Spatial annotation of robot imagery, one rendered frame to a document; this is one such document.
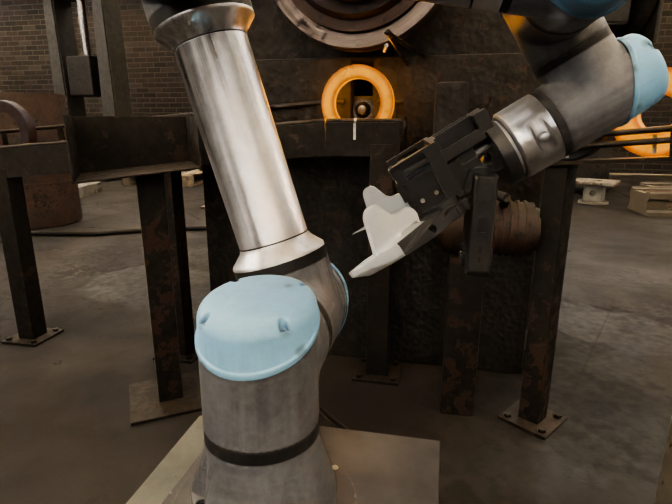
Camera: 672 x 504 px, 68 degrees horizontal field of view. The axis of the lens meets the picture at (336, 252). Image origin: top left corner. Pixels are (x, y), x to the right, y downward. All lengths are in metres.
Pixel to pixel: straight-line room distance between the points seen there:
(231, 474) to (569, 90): 0.48
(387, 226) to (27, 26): 9.64
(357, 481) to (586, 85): 0.47
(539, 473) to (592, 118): 0.83
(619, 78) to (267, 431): 0.46
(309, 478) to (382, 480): 0.12
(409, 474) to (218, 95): 0.47
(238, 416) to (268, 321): 0.09
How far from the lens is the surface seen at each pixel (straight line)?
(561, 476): 1.21
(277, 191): 0.57
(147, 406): 1.40
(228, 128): 0.57
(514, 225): 1.15
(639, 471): 1.30
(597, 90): 0.54
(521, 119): 0.53
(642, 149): 1.11
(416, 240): 0.49
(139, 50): 8.78
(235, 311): 0.46
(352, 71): 1.32
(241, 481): 0.51
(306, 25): 1.34
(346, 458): 0.64
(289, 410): 0.47
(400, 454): 0.65
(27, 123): 1.78
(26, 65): 10.02
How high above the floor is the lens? 0.71
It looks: 15 degrees down
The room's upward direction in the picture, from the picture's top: straight up
